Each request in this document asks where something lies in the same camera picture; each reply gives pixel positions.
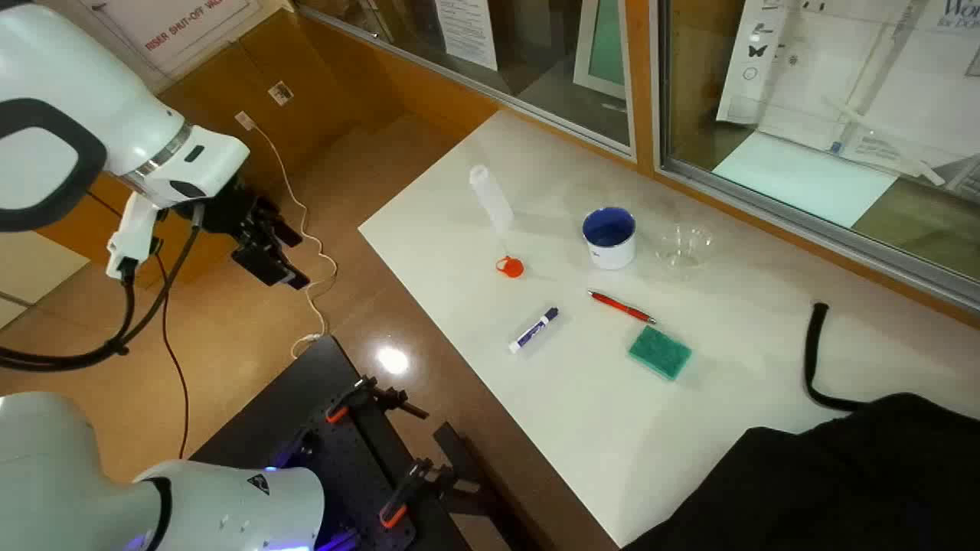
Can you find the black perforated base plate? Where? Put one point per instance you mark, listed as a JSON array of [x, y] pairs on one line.
[[337, 449]]

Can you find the white butterfly poster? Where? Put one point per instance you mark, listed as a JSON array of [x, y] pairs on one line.
[[753, 63]]

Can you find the white cup with blue inside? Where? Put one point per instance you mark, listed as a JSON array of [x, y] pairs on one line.
[[609, 238]]

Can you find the clear glass bowl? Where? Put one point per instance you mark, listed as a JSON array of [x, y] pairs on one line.
[[685, 242]]

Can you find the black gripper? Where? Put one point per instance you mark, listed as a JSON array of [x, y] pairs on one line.
[[232, 216]]

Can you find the white framed green panel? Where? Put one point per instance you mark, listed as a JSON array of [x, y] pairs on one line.
[[600, 45]]

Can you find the green sponge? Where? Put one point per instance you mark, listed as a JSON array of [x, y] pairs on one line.
[[660, 352]]

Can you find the white wall socket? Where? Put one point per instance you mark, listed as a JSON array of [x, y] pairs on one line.
[[281, 93]]

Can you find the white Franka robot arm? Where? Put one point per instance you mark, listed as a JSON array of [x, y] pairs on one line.
[[63, 63]]

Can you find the red pen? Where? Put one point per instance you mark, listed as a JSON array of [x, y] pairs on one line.
[[619, 306]]

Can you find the white wall notice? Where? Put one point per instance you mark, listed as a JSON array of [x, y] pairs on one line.
[[173, 24]]

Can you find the white marker with blue cap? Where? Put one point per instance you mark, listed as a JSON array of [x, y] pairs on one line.
[[534, 329]]

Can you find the white printed paper sheet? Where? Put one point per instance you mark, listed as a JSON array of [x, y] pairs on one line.
[[466, 32]]

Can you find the black cloth bag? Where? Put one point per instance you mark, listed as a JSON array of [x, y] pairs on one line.
[[827, 478]]

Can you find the orange bottle cap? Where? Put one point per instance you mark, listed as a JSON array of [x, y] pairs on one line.
[[508, 267]]

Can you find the black orange clamp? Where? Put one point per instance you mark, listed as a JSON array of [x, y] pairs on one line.
[[409, 491], [360, 400]]

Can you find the clear plastic bottle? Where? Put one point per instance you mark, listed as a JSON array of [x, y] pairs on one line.
[[492, 200]]

